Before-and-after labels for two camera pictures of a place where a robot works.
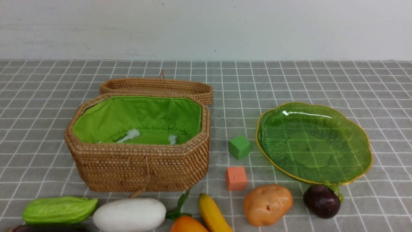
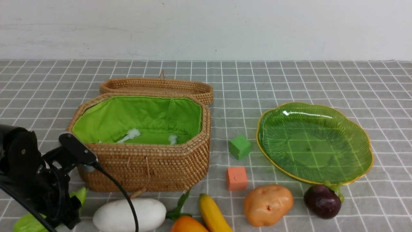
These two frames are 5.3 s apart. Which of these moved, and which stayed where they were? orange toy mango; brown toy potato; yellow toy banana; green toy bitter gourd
Moved: green toy bitter gourd
Stayed: brown toy potato; yellow toy banana; orange toy mango
